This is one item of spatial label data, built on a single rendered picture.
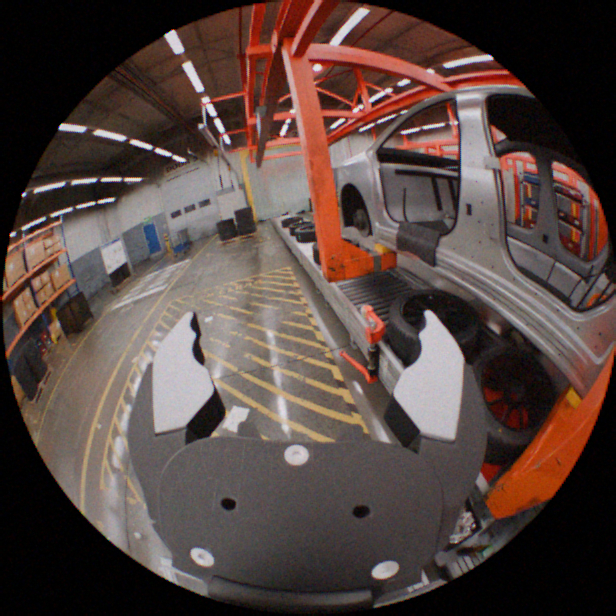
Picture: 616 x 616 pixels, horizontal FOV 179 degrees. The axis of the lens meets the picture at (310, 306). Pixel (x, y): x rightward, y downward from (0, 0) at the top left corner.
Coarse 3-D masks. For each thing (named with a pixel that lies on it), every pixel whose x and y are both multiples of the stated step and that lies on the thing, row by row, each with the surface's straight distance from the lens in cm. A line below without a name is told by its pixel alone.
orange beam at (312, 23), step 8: (320, 0) 160; (328, 0) 158; (336, 0) 158; (312, 8) 171; (320, 8) 163; (328, 8) 163; (312, 16) 168; (320, 16) 169; (328, 16) 170; (304, 24) 181; (312, 24) 175; (320, 24) 176; (304, 32) 182; (312, 32) 183; (296, 40) 198; (304, 40) 191; (312, 40) 193; (296, 48) 200; (304, 48) 201; (296, 56) 211
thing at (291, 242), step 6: (270, 216) 966; (282, 216) 978; (288, 216) 931; (294, 216) 844; (276, 222) 811; (276, 228) 747; (282, 228) 647; (288, 228) 632; (282, 234) 577; (288, 234) 541; (288, 240) 467; (294, 240) 468; (288, 246) 529; (294, 246) 394; (300, 246) 406; (306, 246) 399; (294, 252) 413; (300, 252) 345; (306, 252) 365; (300, 258) 356; (300, 264) 373
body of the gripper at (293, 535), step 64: (192, 448) 7; (256, 448) 6; (320, 448) 6; (384, 448) 6; (192, 512) 6; (256, 512) 6; (320, 512) 5; (384, 512) 6; (192, 576) 7; (256, 576) 6; (320, 576) 6; (384, 576) 6
